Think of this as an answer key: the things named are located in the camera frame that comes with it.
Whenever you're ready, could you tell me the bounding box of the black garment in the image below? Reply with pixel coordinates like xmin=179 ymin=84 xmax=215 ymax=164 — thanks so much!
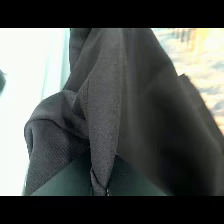
xmin=23 ymin=28 xmax=224 ymax=197

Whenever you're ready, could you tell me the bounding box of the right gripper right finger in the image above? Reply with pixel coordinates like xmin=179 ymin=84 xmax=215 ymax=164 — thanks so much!
xmin=106 ymin=154 xmax=168 ymax=197

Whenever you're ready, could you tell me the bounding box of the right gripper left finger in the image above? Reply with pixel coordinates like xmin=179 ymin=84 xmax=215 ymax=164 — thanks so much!
xmin=31 ymin=153 xmax=93 ymax=197

